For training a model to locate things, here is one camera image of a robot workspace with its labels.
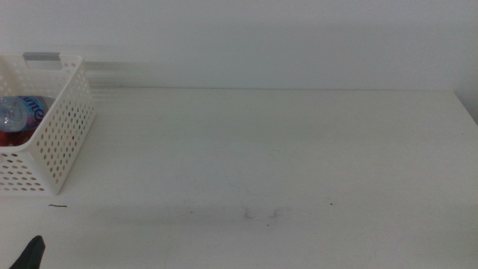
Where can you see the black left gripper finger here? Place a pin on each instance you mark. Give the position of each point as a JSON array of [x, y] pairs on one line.
[[31, 256]]

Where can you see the red cola can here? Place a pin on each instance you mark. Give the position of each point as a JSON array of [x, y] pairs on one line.
[[13, 137]]

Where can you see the white perforated plastic basket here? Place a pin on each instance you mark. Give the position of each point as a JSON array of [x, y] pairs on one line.
[[63, 130]]

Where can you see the clear water bottle blue label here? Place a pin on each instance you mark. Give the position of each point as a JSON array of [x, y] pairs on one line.
[[18, 112]]

